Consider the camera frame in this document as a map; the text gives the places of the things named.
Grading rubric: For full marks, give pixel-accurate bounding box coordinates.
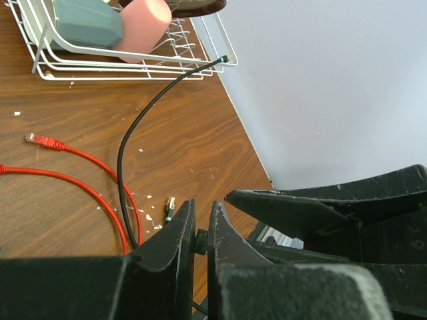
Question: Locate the grey-green cup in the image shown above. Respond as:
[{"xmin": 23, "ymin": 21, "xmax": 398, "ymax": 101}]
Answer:
[{"xmin": 53, "ymin": 0, "xmax": 123, "ymax": 49}]

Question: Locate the white wire dish rack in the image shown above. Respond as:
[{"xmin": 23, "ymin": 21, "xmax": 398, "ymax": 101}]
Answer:
[{"xmin": 2, "ymin": 1, "xmax": 238, "ymax": 83}]

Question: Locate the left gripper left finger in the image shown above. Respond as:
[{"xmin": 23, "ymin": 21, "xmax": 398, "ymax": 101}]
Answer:
[{"xmin": 1, "ymin": 200, "xmax": 195, "ymax": 319}]

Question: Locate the aluminium frame rail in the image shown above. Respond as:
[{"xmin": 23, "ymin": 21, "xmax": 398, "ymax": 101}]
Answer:
[{"xmin": 248, "ymin": 222, "xmax": 304, "ymax": 249}]

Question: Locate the dark brown plate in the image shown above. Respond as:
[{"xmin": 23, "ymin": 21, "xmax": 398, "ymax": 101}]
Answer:
[{"xmin": 166, "ymin": 0, "xmax": 227, "ymax": 18}]

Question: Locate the cream square bowl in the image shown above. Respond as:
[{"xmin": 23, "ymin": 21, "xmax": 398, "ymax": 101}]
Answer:
[{"xmin": 21, "ymin": 0, "xmax": 56, "ymax": 49}]

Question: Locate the black cable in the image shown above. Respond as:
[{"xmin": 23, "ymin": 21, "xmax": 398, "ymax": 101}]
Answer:
[{"xmin": 117, "ymin": 55, "xmax": 230, "ymax": 249}]

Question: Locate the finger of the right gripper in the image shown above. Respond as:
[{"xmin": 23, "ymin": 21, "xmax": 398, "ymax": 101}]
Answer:
[
  {"xmin": 224, "ymin": 188, "xmax": 360, "ymax": 240},
  {"xmin": 248, "ymin": 241, "xmax": 350, "ymax": 264}
]

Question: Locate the pink cup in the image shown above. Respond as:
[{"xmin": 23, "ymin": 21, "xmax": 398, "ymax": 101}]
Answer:
[{"xmin": 113, "ymin": 0, "xmax": 172, "ymax": 54}]

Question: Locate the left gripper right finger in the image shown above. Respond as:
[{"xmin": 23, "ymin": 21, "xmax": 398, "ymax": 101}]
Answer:
[{"xmin": 207, "ymin": 201, "xmax": 393, "ymax": 319}]

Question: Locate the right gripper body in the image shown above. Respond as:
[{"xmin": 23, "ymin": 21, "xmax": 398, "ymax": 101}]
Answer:
[{"xmin": 280, "ymin": 165, "xmax": 426, "ymax": 319}]

